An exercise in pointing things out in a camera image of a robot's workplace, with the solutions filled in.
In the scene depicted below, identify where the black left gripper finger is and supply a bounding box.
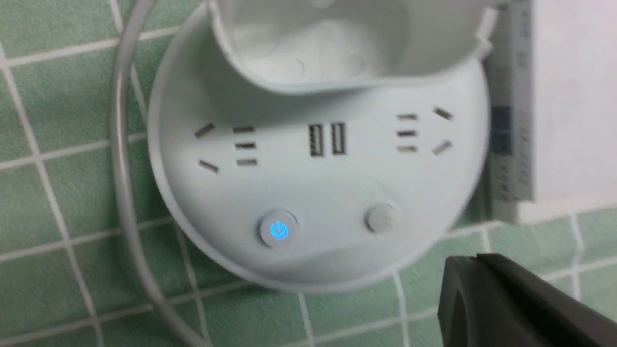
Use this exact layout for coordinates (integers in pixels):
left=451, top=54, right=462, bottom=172
left=438, top=254, right=617, bottom=347

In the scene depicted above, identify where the white desk lamp with sockets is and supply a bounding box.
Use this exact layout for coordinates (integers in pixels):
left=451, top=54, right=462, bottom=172
left=147, top=0, right=498, bottom=294

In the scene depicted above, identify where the lower white book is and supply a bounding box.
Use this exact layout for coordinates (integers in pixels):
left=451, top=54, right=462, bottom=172
left=491, top=194, right=617, bottom=226

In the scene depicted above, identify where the white self-driving textbook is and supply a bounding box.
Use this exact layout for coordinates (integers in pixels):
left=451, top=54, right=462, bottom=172
left=487, top=0, right=617, bottom=203

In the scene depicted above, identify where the white lamp power cable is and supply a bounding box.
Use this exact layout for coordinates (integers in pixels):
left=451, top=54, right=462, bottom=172
left=110, top=0, right=210, bottom=347

